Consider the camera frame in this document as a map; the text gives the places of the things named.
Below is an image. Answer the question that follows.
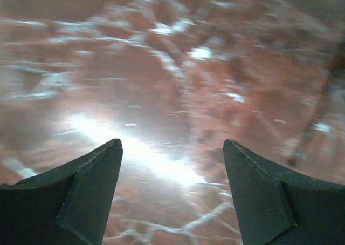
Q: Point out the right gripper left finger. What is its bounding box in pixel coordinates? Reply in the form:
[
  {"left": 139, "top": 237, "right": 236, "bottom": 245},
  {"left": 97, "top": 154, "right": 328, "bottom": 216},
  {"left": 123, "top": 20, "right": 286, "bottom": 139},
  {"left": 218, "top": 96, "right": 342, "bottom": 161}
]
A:
[{"left": 1, "top": 139, "right": 123, "bottom": 244}]

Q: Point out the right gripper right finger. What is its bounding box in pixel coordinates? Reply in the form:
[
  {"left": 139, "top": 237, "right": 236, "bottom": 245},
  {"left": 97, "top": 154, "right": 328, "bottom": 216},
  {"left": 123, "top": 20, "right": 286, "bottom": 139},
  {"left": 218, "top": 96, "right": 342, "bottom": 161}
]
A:
[{"left": 223, "top": 139, "right": 344, "bottom": 244}]

